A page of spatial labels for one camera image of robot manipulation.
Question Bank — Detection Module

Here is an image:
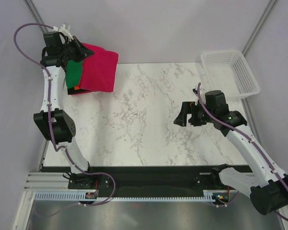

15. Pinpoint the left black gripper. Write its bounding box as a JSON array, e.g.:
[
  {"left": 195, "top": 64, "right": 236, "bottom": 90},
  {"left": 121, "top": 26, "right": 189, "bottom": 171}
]
[{"left": 60, "top": 36, "right": 94, "bottom": 63}]

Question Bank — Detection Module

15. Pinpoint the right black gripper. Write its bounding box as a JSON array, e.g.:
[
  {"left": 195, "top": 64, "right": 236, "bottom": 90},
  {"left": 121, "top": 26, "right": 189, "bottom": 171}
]
[{"left": 174, "top": 101, "right": 216, "bottom": 127}]

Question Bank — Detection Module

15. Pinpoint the red t-shirt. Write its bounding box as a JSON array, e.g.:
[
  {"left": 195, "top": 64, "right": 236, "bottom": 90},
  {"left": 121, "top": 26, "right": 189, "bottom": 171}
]
[{"left": 79, "top": 43, "right": 119, "bottom": 92}]

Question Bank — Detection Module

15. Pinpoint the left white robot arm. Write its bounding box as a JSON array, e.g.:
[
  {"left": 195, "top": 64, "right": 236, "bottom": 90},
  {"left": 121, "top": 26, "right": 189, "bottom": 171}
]
[{"left": 34, "top": 32, "right": 96, "bottom": 188}]

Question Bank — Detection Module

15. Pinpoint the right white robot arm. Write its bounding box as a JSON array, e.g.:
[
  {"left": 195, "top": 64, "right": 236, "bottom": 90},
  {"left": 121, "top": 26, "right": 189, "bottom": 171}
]
[{"left": 174, "top": 102, "right": 288, "bottom": 215}]

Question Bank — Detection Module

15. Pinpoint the folded green t-shirt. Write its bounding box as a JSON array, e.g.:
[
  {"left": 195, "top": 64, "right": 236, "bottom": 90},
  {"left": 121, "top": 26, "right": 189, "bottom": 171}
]
[{"left": 65, "top": 60, "right": 83, "bottom": 89}]

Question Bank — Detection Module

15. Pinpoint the folded black t-shirt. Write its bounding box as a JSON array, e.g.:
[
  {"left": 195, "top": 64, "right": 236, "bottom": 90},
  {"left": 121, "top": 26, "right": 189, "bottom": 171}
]
[{"left": 67, "top": 88, "right": 87, "bottom": 95}]

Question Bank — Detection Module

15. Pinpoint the white plastic basket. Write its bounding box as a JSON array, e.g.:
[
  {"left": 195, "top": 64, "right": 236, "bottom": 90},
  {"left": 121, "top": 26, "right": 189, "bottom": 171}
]
[{"left": 200, "top": 49, "right": 260, "bottom": 100}]

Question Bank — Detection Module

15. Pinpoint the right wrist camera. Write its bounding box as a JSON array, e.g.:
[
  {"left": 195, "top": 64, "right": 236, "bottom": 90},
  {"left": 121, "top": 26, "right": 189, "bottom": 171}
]
[{"left": 205, "top": 90, "right": 229, "bottom": 116}]

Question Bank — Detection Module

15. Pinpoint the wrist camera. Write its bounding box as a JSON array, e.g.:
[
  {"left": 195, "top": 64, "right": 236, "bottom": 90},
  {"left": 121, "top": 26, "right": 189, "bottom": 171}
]
[
  {"left": 205, "top": 90, "right": 229, "bottom": 116},
  {"left": 43, "top": 23, "right": 73, "bottom": 48}
]

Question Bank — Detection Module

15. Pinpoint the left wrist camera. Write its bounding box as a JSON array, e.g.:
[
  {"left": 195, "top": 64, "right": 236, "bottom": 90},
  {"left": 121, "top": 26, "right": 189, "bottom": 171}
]
[{"left": 43, "top": 23, "right": 73, "bottom": 48}]

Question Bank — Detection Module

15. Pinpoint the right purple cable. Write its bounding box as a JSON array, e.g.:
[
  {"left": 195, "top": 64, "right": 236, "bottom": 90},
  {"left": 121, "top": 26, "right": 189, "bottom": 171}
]
[{"left": 197, "top": 82, "right": 288, "bottom": 222}]

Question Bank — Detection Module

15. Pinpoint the purple cable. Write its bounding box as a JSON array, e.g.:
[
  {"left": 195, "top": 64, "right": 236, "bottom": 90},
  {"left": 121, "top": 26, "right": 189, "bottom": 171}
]
[
  {"left": 13, "top": 23, "right": 92, "bottom": 174},
  {"left": 197, "top": 82, "right": 288, "bottom": 222}
]

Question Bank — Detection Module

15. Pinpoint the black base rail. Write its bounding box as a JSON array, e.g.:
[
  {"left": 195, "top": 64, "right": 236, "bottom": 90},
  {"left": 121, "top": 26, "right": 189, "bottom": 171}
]
[{"left": 67, "top": 164, "right": 255, "bottom": 198}]

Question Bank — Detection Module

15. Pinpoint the left aluminium frame post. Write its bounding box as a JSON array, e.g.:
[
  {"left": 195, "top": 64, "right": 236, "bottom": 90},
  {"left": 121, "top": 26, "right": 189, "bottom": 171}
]
[{"left": 24, "top": 0, "right": 53, "bottom": 48}]

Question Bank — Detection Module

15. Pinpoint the aluminium frame post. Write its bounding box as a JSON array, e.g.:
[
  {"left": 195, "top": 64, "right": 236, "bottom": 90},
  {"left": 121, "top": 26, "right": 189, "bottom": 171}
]
[
  {"left": 24, "top": 0, "right": 53, "bottom": 48},
  {"left": 242, "top": 0, "right": 279, "bottom": 56}
]

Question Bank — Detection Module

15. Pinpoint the white slotted cable duct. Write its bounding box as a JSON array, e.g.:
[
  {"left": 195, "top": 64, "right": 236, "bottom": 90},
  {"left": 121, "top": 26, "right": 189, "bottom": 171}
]
[{"left": 34, "top": 190, "right": 225, "bottom": 202}]

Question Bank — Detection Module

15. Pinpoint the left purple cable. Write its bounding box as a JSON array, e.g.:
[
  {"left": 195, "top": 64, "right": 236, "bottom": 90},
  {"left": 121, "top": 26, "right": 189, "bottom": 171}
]
[{"left": 13, "top": 23, "right": 92, "bottom": 174}]

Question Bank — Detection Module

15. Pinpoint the right aluminium frame post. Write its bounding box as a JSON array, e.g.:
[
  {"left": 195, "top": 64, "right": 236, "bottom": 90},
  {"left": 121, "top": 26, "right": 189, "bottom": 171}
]
[{"left": 242, "top": 0, "right": 279, "bottom": 56}]

